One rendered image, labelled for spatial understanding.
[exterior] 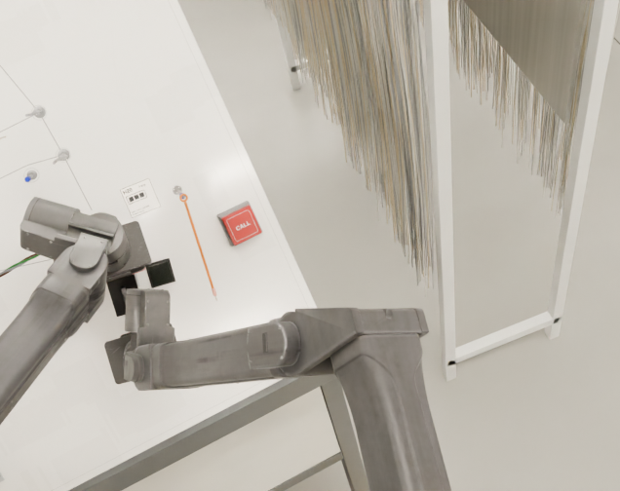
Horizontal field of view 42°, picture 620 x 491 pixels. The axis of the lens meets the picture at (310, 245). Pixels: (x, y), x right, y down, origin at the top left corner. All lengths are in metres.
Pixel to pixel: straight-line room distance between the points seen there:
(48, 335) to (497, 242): 1.86
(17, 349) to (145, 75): 0.53
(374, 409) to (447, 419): 1.66
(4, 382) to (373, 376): 0.44
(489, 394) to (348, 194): 0.85
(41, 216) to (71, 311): 0.16
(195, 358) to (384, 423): 0.35
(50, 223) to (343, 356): 0.53
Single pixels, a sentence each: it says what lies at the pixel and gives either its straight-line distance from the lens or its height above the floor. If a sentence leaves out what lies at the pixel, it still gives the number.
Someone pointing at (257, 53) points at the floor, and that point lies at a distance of 3.36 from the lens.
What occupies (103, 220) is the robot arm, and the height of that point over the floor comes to 1.34.
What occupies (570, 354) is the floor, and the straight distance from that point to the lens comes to 2.42.
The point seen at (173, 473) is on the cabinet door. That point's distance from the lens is 1.61.
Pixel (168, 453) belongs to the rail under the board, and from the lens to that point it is 1.45.
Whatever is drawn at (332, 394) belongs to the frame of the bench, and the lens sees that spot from 1.62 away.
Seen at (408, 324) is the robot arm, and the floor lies 1.53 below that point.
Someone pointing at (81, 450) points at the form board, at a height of 0.91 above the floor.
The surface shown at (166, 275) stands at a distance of 1.33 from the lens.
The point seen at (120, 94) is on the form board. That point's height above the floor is 1.29.
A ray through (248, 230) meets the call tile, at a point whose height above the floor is 1.10.
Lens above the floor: 2.11
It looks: 53 degrees down
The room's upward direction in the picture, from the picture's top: 15 degrees counter-clockwise
